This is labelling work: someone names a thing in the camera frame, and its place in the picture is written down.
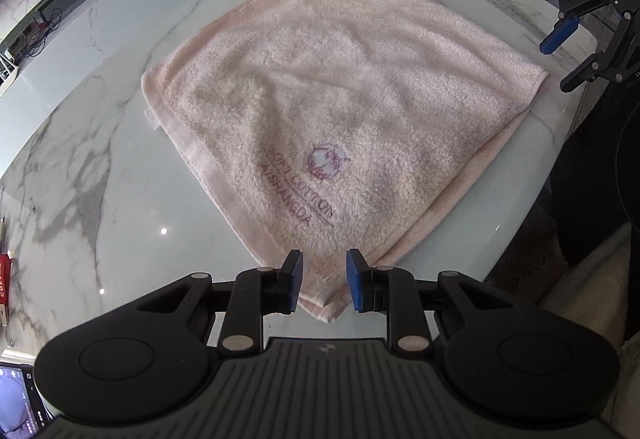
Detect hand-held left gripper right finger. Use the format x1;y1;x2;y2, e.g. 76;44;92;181
346;247;507;353

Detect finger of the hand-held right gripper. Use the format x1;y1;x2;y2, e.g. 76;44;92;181
559;14;632;93
539;0;616;55

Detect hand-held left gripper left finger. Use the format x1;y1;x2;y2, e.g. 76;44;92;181
132;248;305;353

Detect pink towel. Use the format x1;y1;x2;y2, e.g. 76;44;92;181
140;0;551;323

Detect person's dark clothing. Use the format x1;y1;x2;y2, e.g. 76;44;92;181
549;82;640;271

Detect person's beige clothing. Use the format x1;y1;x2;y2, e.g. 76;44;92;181
539;219;640;439

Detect tablet screen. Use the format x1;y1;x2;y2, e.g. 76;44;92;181
0;361;54;439

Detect white router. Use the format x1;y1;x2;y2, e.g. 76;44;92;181
0;46;21;91

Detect red handled tool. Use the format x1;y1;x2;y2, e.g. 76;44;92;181
0;253;12;311

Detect black tangled cables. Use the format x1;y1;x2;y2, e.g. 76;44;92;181
22;8;64;58

